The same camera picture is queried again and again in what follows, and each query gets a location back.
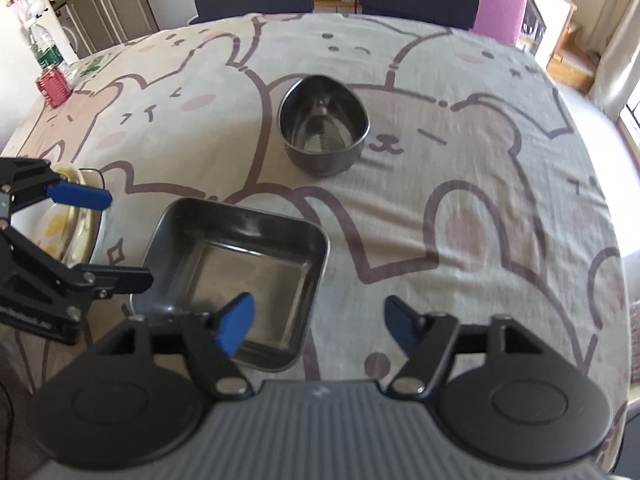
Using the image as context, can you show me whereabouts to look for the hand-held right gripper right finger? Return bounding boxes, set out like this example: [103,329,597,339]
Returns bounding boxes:
[383,295,546,399]

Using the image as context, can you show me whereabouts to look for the pink chair cover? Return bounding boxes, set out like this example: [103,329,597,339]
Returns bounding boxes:
[472,0,530,48]

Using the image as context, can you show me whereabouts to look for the cream bowl with handles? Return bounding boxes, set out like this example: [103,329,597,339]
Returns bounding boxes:
[50,162,97,263]

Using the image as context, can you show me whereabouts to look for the red soda can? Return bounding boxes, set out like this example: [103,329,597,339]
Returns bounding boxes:
[35,69,71,108]

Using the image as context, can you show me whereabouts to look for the wooden stairs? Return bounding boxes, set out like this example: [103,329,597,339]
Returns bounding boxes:
[545,0,601,93]

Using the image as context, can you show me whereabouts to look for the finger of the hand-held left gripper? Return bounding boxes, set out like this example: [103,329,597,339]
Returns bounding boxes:
[0,157,114,213]
[0,224,154,319]

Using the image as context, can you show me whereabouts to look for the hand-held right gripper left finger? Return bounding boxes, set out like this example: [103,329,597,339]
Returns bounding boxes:
[95,291,257,402]

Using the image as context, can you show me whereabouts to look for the white floral ceramic bowl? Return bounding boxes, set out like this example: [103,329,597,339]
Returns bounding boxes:
[40,202,76,256]

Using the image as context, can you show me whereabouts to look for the green snack packet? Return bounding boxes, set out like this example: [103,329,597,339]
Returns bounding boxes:
[75,55,111,78]

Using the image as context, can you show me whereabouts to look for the grey kitchen base cabinet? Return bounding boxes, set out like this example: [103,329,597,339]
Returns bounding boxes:
[52,0,161,58]

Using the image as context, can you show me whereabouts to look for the cartoon bear printed tablecloth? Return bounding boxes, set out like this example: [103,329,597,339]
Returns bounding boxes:
[0,12,631,411]

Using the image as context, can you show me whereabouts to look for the white plate with dark rim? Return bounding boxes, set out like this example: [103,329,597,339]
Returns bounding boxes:
[60,167,109,270]

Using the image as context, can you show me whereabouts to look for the clear water bottle green label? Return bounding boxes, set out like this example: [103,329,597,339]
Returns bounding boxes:
[25,25,68,73]

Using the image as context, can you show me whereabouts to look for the round steel bowl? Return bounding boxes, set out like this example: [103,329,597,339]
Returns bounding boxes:
[277,75,371,178]

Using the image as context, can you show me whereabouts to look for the large square steel tray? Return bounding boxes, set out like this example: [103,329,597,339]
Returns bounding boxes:
[129,197,332,373]

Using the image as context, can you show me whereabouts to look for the beige curtain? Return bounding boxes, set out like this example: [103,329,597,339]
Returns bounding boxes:
[587,0,640,116]

